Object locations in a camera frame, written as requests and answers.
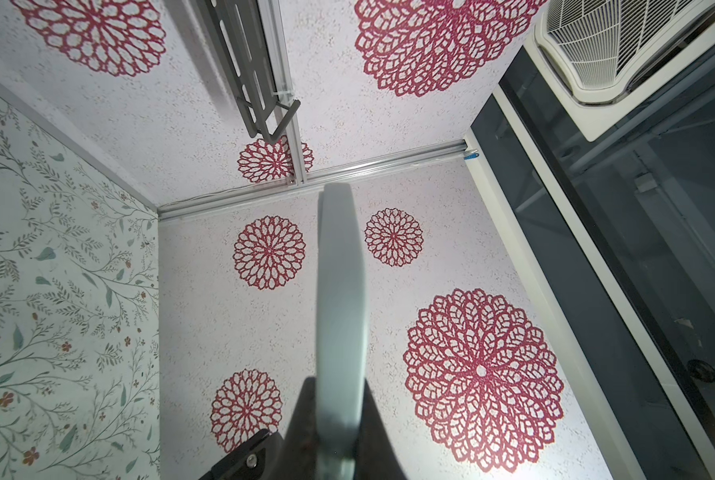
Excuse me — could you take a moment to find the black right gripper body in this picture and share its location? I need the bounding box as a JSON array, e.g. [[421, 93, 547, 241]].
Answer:
[[200, 429, 282, 480]]

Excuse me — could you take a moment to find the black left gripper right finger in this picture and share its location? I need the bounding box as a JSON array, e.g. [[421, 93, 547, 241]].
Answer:
[[356, 382, 407, 480]]

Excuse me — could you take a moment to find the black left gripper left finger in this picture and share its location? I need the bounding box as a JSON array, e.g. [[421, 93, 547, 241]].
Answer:
[[268, 377, 317, 480]]

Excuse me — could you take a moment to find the black phone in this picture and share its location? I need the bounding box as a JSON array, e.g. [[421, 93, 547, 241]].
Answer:
[[315, 183, 369, 479]]

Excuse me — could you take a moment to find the white ceiling air vent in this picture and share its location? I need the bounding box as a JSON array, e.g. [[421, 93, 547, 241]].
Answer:
[[525, 0, 715, 141]]

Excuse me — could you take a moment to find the grey wall shelf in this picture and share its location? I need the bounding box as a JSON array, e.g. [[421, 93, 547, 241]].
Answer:
[[196, 1, 300, 144]]

